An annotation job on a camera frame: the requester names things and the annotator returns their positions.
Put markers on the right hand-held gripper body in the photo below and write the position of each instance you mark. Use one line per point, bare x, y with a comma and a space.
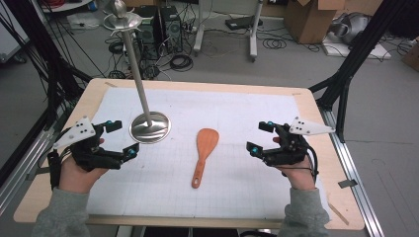
291, 148

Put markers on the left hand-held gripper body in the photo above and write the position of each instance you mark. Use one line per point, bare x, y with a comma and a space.
79, 131

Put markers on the metal pole stand round base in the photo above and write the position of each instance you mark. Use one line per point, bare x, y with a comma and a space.
150, 130

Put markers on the wooden rice spatula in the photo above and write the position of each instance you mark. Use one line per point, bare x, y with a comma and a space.
207, 140

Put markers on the person's right hand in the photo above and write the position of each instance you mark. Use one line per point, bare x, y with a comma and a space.
301, 179

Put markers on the person's left hand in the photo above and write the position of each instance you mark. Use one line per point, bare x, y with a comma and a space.
77, 179

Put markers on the white grid mat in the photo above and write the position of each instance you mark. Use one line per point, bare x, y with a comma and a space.
230, 115

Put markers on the dark tape piece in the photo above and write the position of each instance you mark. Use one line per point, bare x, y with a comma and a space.
347, 183

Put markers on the white stand leg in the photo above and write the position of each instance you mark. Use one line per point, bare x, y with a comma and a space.
198, 36
253, 39

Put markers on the dark computer case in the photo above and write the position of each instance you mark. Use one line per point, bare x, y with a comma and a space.
150, 39

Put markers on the flat black device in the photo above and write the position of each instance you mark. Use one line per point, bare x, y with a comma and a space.
242, 22

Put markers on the white foam board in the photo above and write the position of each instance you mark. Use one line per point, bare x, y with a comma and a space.
342, 50

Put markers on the black computer tower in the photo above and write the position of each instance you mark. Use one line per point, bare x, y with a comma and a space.
171, 29

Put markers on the large cardboard box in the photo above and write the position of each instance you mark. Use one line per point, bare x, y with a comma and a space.
309, 23

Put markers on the grey bag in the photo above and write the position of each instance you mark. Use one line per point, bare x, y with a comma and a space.
352, 28

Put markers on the small cardboard box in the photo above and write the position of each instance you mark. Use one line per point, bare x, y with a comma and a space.
412, 57

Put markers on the aluminium rail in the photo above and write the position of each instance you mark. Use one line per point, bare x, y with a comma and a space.
355, 177
23, 164

